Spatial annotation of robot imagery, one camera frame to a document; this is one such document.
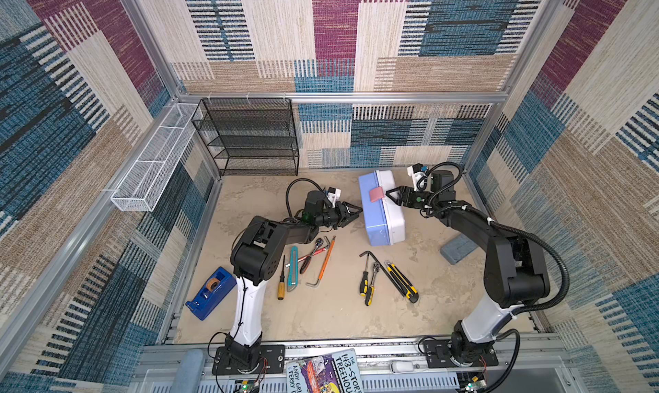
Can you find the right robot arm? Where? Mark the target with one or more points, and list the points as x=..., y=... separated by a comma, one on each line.
x=522, y=272

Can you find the yellow handled pliers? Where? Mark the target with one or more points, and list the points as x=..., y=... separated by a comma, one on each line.
x=370, y=292

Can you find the wooden handle screwdriver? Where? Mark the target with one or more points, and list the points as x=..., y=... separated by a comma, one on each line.
x=281, y=290

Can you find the black yellow screwdriver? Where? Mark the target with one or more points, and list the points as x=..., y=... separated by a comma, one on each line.
x=364, y=277

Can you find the blue tape dispenser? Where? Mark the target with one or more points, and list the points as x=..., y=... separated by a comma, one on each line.
x=213, y=292

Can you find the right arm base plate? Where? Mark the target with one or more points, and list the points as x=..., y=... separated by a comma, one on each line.
x=443, y=353

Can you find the white wire mesh basket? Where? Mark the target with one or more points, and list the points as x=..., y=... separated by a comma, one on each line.
x=141, y=189

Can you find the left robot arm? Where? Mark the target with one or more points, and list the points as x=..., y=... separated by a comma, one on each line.
x=256, y=257

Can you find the grey sponge block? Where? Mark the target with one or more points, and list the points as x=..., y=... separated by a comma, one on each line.
x=456, y=249

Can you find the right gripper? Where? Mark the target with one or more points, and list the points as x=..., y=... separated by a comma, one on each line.
x=408, y=190

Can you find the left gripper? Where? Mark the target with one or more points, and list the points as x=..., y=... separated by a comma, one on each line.
x=342, y=215

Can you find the red handled pliers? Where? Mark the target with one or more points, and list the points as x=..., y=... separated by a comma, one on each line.
x=321, y=245

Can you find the white and blue toolbox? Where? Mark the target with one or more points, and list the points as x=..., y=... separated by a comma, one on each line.
x=384, y=220

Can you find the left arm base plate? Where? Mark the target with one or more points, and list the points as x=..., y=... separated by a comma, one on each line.
x=250, y=361

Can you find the black hex key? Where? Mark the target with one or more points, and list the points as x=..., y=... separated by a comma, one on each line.
x=383, y=272

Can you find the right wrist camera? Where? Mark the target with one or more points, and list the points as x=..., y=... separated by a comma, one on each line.
x=418, y=173

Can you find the teal utility knife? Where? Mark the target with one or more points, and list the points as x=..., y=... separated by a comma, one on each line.
x=293, y=270

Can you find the yellow black utility knife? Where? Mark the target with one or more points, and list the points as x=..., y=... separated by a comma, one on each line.
x=402, y=283

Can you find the black wire mesh shelf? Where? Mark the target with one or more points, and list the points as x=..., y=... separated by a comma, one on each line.
x=249, y=136

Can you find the colourful treehouse book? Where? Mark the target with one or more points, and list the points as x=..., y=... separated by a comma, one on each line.
x=336, y=372

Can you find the orange hex key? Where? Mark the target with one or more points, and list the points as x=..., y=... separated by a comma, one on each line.
x=324, y=265

